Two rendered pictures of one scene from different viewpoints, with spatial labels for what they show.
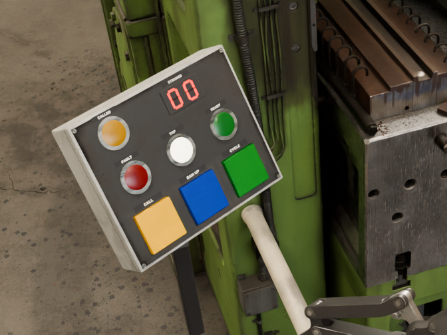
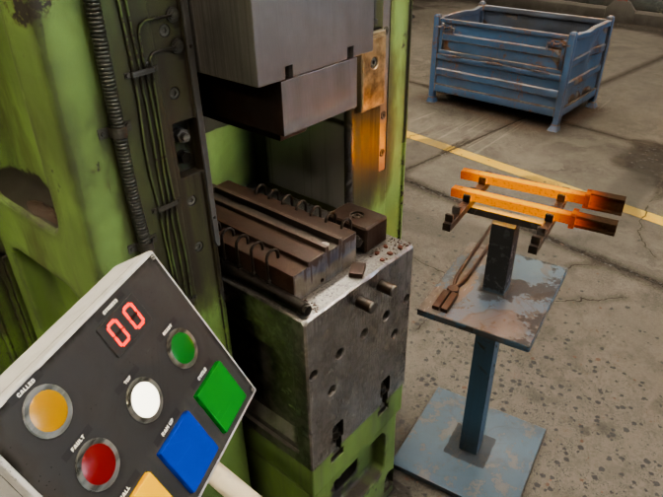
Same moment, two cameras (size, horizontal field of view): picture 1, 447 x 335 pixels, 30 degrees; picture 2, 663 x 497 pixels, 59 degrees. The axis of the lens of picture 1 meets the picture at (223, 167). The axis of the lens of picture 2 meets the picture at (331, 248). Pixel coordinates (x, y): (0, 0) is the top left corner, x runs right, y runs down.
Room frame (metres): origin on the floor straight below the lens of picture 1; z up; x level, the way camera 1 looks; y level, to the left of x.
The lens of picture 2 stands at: (0.60, 0.21, 1.64)
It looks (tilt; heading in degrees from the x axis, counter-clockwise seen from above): 32 degrees down; 322
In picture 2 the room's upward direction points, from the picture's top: 1 degrees counter-clockwise
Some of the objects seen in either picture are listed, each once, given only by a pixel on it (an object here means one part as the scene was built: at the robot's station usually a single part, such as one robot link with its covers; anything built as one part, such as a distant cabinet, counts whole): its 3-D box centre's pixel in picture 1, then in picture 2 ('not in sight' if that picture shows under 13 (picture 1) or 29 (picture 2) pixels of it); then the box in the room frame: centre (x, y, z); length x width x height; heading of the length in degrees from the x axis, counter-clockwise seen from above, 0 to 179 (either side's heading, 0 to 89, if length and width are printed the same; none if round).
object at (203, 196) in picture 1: (203, 197); (186, 451); (1.13, 0.04, 1.01); 0.07 x 0.05 x 0.07; 126
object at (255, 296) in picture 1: (257, 292); not in sight; (1.47, -0.04, 0.36); 0.09 x 0.07 x 0.12; 101
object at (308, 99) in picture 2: not in sight; (242, 75); (1.63, -0.38, 1.32); 0.42 x 0.20 x 0.10; 11
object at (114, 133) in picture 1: (113, 133); (48, 410); (1.14, 0.18, 1.16); 0.05 x 0.03 x 0.04; 101
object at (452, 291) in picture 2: not in sight; (477, 254); (1.50, -1.05, 0.68); 0.60 x 0.04 x 0.01; 111
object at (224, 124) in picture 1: (223, 124); (183, 348); (1.23, -0.01, 1.09); 0.05 x 0.03 x 0.04; 101
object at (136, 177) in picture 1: (136, 177); (98, 463); (1.11, 0.15, 1.09); 0.05 x 0.03 x 0.04; 101
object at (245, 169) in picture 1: (244, 169); (219, 396); (1.19, -0.04, 1.01); 0.07 x 0.05 x 0.07; 126
